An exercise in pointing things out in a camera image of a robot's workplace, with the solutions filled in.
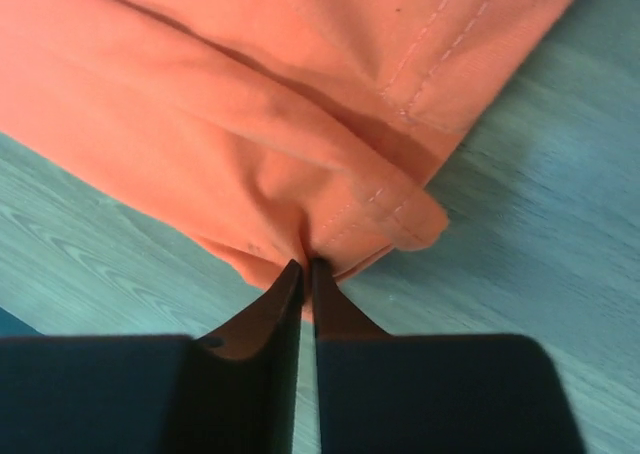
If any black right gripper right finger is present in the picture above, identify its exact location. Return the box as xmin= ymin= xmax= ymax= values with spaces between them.
xmin=311 ymin=259 xmax=583 ymax=453

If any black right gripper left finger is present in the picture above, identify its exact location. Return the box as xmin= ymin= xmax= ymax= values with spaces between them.
xmin=1 ymin=262 xmax=303 ymax=453

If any orange t shirt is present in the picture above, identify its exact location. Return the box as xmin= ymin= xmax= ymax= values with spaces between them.
xmin=1 ymin=0 xmax=573 ymax=287

